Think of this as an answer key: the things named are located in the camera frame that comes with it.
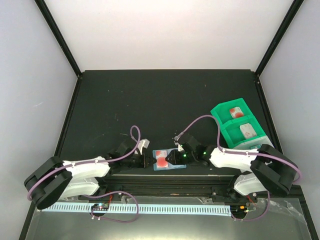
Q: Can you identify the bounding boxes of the blue leather card holder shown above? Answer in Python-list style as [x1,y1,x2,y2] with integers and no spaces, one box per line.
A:
[152,148,187,171]

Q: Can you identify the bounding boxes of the red circle chip card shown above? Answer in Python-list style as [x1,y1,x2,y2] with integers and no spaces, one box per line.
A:
[155,150,168,169]

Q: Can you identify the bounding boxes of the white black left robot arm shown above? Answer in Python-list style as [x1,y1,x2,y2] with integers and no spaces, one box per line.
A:
[24,139,156,210]

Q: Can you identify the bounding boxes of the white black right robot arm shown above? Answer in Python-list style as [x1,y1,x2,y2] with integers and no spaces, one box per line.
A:
[165,134,299,202]

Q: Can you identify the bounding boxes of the left controller circuit board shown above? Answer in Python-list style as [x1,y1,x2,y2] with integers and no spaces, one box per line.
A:
[91,203,109,211]

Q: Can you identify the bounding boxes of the controller circuit board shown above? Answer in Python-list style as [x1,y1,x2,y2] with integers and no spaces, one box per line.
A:
[91,203,109,211]
[230,205,257,214]

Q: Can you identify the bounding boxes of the green divided storage bin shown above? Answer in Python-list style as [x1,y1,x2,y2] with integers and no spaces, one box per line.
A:
[210,98,273,150]

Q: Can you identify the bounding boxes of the right controller circuit board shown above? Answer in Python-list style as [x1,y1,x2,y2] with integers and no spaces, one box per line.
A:
[230,205,257,214]

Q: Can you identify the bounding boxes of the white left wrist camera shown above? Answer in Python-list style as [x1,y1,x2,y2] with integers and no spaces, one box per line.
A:
[136,138,150,154]

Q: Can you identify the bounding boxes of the black aluminium front rail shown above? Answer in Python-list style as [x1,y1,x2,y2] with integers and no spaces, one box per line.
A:
[93,174,234,201]

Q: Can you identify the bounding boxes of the light blue slotted cable duct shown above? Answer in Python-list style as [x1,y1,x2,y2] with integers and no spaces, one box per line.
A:
[43,202,231,217]

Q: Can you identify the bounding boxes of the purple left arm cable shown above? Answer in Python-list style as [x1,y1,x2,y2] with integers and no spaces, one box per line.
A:
[26,125,141,202]

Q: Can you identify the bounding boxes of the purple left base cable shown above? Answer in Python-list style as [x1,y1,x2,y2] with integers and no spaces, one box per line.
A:
[87,190,140,223]

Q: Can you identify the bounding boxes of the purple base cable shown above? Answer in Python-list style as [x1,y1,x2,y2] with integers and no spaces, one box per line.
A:
[230,191,271,223]
[87,190,140,223]

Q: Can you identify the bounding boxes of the black left side rail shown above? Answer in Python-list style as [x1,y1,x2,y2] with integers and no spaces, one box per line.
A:
[18,73,83,240]

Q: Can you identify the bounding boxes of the black right side rail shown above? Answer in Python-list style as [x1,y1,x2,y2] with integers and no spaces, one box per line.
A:
[253,72,283,153]

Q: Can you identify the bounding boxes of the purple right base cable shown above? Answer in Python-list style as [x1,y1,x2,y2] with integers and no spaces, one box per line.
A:
[230,191,271,223]

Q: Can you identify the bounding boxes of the black rear left frame post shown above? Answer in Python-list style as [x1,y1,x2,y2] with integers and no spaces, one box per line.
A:
[34,0,82,78]

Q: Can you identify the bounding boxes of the black frame post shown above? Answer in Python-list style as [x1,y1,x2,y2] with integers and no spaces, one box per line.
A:
[255,0,304,77]
[34,0,82,78]

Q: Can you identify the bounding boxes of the black rear right frame post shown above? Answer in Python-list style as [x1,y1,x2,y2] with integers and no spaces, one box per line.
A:
[255,0,304,77]

